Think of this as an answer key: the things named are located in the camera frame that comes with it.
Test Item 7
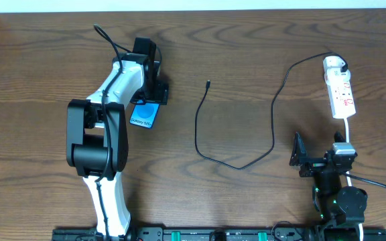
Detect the blue screen Galaxy smartphone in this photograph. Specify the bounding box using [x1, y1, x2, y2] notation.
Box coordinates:
[129, 101, 160, 129]

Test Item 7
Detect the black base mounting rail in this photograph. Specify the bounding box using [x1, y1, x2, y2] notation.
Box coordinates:
[50, 226, 386, 241]

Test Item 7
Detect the white USB charger plug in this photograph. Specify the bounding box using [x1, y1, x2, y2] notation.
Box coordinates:
[323, 55, 348, 74]

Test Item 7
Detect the black USB charging cable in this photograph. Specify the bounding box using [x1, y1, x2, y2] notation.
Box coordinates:
[194, 51, 349, 171]

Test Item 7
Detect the white power strip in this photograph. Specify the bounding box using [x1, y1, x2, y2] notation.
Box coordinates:
[324, 68, 356, 119]

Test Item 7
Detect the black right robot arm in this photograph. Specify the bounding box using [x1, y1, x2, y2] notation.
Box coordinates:
[289, 132, 368, 240]

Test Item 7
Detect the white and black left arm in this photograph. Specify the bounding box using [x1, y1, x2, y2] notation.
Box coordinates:
[66, 37, 169, 240]

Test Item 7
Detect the white power strip cord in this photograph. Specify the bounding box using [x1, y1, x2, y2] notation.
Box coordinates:
[342, 116, 365, 241]

